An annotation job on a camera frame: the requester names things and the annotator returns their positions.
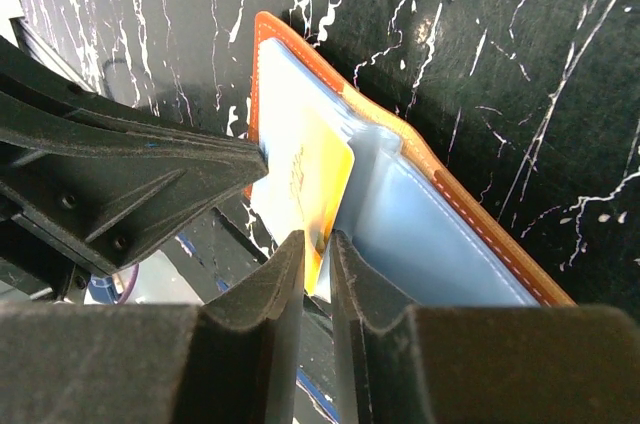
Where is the brown leather card holder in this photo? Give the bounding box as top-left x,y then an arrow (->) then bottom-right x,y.
249,11 -> 571,306

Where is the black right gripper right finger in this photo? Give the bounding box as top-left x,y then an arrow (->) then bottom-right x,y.
329,231 -> 639,423

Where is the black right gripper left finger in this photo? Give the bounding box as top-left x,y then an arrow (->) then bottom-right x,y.
0,229 -> 307,424

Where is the gold credit card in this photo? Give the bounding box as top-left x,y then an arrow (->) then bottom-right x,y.
251,109 -> 355,294

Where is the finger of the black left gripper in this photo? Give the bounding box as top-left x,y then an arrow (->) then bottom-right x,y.
1,95 -> 267,274
1,38 -> 235,144

